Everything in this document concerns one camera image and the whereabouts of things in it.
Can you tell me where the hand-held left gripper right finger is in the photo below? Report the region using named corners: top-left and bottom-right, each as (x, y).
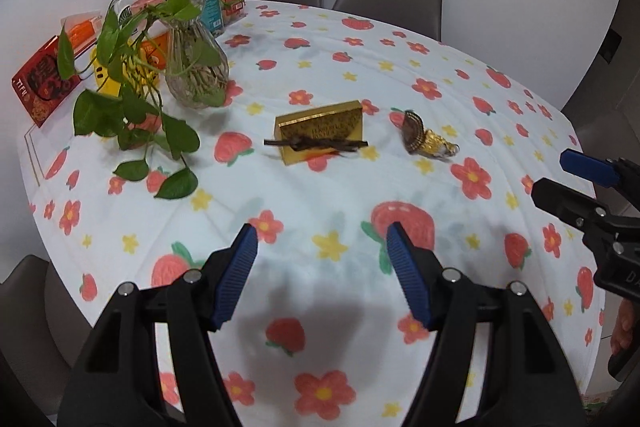
top-left (386, 222), bottom-right (586, 427)

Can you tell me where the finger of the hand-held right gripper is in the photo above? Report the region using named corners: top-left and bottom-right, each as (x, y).
top-left (559, 148), bottom-right (640, 192)
top-left (531, 178), bottom-right (640, 254)

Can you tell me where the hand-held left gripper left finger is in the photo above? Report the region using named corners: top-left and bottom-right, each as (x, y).
top-left (57, 222), bottom-right (259, 427)

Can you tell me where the gold brown foil wrapper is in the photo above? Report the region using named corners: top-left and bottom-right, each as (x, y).
top-left (400, 109), bottom-right (460, 158)

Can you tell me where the gold box with brown ribbon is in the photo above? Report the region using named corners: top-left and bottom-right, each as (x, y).
top-left (263, 100), bottom-right (370, 166)

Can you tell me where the person's right hand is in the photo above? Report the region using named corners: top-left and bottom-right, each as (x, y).
top-left (610, 298), bottom-right (640, 355)

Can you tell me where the clear glass vase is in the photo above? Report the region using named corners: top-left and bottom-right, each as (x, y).
top-left (165, 14), bottom-right (230, 110)

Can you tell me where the glass vase with green plant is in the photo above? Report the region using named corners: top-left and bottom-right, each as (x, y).
top-left (57, 0), bottom-right (277, 200)

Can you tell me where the strawberry flower printed tablecloth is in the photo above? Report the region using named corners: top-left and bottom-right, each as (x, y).
top-left (17, 0), bottom-right (608, 427)

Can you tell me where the yellow plastic object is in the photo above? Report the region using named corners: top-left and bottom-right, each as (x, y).
top-left (90, 38), bottom-right (162, 98)

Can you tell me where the teal label packet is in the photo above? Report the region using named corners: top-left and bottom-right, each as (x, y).
top-left (192, 0), bottom-right (224, 39)

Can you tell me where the large red patterned box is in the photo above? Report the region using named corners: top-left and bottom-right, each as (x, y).
top-left (11, 36), bottom-right (85, 128)

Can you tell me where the flat orange box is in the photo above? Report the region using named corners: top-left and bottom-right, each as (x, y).
top-left (131, 0), bottom-right (174, 16)

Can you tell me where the orange white box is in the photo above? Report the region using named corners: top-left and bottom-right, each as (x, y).
top-left (60, 9), bottom-right (109, 51)

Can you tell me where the black wall socket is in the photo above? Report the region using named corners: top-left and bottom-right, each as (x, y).
top-left (599, 29), bottom-right (624, 64)

